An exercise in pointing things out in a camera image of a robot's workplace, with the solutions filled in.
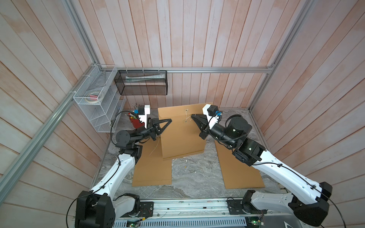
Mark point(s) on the red metal pencil bucket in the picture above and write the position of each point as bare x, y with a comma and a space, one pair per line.
135, 121

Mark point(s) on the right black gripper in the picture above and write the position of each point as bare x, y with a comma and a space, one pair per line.
206, 131

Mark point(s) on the brown kraft file bag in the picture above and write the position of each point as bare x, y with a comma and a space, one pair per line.
151, 169

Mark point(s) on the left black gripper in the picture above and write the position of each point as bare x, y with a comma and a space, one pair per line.
157, 128

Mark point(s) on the tape roll on shelf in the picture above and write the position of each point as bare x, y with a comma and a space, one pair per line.
93, 97

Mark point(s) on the horizontal aluminium wall rail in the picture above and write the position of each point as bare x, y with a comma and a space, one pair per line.
209, 70

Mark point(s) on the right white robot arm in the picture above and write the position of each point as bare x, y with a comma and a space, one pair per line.
307, 200

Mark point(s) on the black mesh wall basket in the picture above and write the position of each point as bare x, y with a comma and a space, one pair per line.
142, 82

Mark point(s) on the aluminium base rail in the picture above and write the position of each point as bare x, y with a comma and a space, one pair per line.
202, 212

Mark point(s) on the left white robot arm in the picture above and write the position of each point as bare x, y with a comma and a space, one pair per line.
114, 173

